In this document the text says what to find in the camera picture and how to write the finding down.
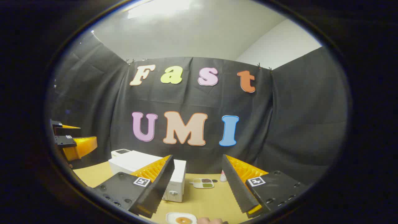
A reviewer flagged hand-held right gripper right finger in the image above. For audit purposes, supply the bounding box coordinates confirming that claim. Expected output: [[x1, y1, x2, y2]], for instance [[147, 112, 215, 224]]
[[221, 154, 310, 218]]

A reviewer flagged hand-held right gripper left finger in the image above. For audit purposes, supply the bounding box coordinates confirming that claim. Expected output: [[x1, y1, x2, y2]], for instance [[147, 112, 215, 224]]
[[93, 155, 175, 219]]

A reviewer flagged white plate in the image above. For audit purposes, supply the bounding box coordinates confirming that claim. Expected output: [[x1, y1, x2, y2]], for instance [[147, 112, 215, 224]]
[[166, 212, 198, 224]]

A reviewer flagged white microwave oven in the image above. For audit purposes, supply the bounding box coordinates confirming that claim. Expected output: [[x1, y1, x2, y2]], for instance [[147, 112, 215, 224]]
[[108, 150, 187, 203]]

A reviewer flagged white compartment tray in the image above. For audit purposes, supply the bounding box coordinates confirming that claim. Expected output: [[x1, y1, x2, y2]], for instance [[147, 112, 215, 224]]
[[193, 178, 215, 189]]

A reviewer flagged white toaster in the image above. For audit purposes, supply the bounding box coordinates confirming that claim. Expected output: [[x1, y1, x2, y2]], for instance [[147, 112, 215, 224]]
[[111, 149, 131, 158]]

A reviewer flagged black backdrop cloth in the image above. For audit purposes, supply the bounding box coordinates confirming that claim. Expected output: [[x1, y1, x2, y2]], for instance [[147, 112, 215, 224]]
[[47, 31, 350, 187]]

